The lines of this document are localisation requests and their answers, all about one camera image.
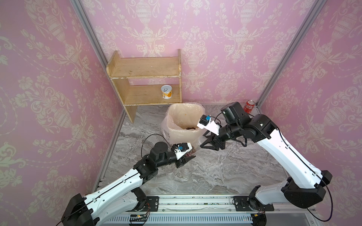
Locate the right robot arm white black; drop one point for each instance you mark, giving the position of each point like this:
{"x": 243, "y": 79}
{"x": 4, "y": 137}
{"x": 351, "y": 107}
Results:
{"x": 306, "y": 185}

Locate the clear plastic bin liner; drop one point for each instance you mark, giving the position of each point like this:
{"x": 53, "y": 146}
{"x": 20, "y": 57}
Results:
{"x": 167, "y": 127}

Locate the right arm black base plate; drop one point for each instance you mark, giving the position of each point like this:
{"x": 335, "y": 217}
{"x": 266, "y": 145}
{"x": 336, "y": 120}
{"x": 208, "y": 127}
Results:
{"x": 244, "y": 203}

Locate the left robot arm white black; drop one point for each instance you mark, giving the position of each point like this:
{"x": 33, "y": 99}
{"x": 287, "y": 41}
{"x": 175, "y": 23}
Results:
{"x": 125, "y": 193}

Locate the clear jar flower tea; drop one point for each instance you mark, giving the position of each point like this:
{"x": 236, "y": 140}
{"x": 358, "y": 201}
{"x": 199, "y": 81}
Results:
{"x": 196, "y": 146}

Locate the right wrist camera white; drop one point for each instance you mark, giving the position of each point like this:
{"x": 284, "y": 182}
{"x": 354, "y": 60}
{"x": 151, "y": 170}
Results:
{"x": 206, "y": 122}

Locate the wooden two-tier shelf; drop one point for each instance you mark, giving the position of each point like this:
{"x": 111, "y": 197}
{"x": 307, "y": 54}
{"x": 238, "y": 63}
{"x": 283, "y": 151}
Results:
{"x": 138, "y": 81}

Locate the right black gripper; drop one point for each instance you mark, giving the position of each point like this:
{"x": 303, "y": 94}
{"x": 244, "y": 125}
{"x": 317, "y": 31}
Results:
{"x": 215, "y": 142}

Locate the yellow white can on shelf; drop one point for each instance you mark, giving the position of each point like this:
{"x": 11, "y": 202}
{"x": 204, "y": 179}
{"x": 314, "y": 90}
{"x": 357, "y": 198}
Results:
{"x": 167, "y": 91}

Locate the small circuit board with wires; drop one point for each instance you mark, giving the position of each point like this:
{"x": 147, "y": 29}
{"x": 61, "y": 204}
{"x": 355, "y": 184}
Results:
{"x": 138, "y": 219}

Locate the red cola can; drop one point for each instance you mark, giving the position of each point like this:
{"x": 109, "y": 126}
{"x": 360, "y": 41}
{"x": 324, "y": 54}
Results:
{"x": 249, "y": 105}

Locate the aluminium mounting rail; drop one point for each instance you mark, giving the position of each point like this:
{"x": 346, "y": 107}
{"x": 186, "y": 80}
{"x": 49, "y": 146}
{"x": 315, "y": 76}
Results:
{"x": 216, "y": 210}

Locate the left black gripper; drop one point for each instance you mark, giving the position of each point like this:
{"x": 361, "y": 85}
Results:
{"x": 180, "y": 163}

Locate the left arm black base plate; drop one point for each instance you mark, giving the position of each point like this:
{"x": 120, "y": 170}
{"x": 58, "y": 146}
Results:
{"x": 150, "y": 203}

